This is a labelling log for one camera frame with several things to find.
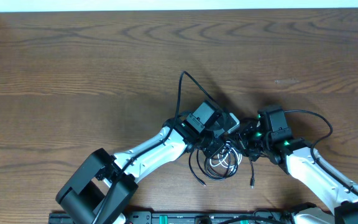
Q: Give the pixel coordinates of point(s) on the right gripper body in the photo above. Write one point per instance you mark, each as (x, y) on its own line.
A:
(252, 142)

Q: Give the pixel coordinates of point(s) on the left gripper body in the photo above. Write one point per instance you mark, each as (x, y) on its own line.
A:
(211, 144)

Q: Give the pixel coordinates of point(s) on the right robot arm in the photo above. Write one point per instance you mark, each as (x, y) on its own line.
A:
(269, 135)

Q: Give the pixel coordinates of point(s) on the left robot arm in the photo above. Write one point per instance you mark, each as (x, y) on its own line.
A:
(103, 185)

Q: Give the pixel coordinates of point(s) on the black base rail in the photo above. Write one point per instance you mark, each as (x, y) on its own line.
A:
(147, 217)

